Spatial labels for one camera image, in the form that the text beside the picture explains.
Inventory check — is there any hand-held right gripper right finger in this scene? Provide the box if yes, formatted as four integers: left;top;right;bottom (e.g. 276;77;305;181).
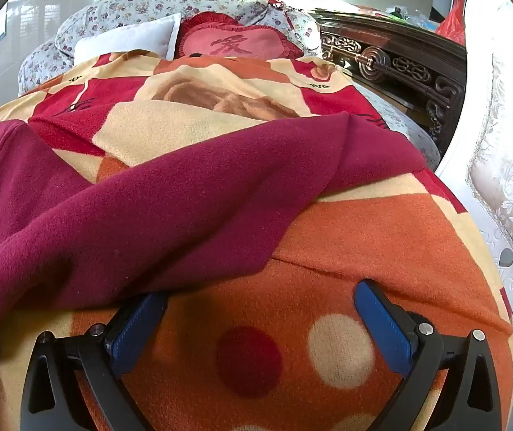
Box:
354;279;513;431

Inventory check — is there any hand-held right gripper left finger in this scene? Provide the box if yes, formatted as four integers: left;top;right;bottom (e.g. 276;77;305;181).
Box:
20;292;169;431

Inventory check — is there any maroon fleece garment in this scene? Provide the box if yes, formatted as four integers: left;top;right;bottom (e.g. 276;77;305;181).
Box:
0;112;428;360

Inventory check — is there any printed orange red blanket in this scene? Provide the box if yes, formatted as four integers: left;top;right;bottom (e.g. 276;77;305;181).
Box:
0;51;513;431

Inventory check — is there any floral bed sheet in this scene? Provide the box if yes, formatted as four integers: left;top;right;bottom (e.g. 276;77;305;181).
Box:
373;96;441;167

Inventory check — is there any white pillow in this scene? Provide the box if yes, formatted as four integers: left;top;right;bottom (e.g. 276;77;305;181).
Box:
74;13;183;66

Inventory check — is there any red heart-shaped cushion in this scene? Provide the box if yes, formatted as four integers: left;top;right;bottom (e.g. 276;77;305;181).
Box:
173;11;304;61

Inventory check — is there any red plastic bag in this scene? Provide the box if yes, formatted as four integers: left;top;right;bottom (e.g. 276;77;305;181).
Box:
436;0;466;46

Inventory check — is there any floral quilt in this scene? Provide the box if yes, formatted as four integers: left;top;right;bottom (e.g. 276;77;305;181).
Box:
18;0;324;97

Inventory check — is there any carved dark wooden bed frame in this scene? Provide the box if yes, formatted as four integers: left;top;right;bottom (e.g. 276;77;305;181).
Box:
315;9;468;158

